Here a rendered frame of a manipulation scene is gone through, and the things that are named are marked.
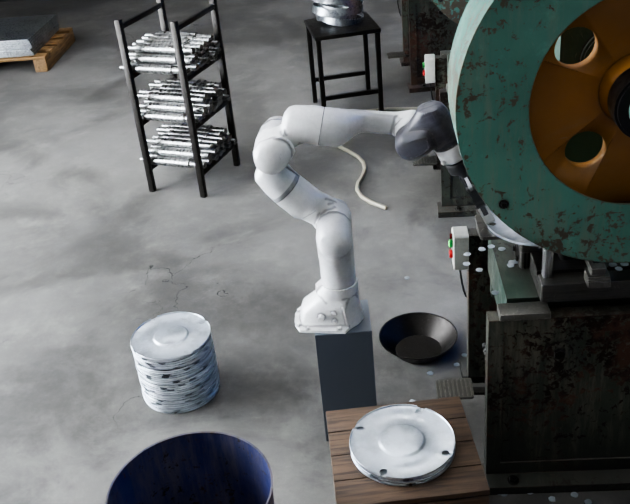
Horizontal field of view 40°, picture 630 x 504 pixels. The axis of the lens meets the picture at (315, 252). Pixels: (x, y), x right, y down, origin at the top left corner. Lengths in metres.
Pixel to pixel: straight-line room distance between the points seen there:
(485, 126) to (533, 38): 0.21
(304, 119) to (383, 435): 0.90
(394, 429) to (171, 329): 1.08
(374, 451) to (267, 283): 1.58
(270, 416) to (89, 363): 0.84
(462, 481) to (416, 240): 1.90
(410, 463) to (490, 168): 0.85
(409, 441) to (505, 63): 1.08
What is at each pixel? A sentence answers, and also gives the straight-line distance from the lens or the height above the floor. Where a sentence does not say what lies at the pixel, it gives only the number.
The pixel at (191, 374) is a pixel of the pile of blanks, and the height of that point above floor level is 0.16.
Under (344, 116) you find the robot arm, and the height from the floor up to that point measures 1.15.
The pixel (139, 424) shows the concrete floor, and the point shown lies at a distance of 3.24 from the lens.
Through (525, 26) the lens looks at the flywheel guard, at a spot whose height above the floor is 1.51.
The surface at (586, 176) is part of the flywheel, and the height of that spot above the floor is 1.12.
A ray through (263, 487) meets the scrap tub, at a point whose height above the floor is 0.35.
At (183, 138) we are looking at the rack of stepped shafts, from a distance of 4.76.
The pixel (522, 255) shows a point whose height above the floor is 0.70.
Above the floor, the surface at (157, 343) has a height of 0.25.
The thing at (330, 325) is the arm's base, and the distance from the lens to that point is 2.75.
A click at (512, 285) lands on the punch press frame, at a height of 0.65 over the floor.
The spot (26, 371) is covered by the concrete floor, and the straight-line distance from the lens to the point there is 3.67.
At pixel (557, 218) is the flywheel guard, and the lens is 2.10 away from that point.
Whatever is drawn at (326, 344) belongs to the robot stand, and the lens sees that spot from 2.76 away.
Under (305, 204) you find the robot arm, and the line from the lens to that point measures 2.54.
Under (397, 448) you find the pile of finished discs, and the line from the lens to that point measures 2.43.
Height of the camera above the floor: 2.07
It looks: 31 degrees down
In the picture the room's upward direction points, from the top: 6 degrees counter-clockwise
